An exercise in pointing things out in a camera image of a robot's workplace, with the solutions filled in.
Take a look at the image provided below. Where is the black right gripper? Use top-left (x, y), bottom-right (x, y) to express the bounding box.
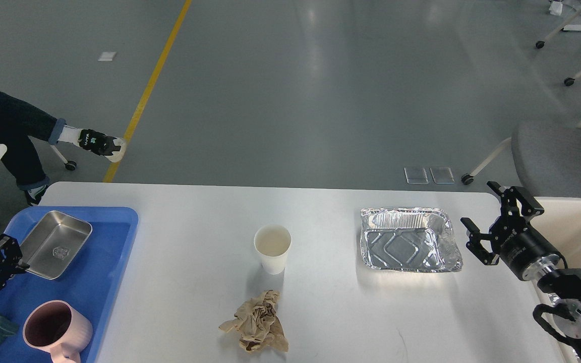
top-left (460, 181), bottom-right (563, 282)

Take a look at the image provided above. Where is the stainless steel tray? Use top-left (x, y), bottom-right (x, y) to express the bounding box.
top-left (20, 210), bottom-right (93, 280)

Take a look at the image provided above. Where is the pink mug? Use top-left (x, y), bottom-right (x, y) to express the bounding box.
top-left (22, 299), bottom-right (94, 362)

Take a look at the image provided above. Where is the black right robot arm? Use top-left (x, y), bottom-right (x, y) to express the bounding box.
top-left (461, 181), bottom-right (581, 361)

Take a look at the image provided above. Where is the blue plastic bin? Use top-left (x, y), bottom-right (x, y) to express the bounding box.
top-left (0, 206), bottom-right (139, 362)

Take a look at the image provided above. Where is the grey office chair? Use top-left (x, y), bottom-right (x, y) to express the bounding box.
top-left (461, 122), bottom-right (581, 198)

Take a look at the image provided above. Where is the aluminium foil tray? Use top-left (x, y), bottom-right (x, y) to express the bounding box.
top-left (360, 207), bottom-right (463, 273)

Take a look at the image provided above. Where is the seated person in black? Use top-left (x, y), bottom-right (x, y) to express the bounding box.
top-left (0, 91), bottom-right (127, 206)

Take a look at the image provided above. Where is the white paper cup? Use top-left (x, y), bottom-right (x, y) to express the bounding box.
top-left (253, 224), bottom-right (292, 275)

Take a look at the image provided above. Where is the crumpled brown paper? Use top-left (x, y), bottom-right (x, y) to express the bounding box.
top-left (218, 290), bottom-right (289, 353)

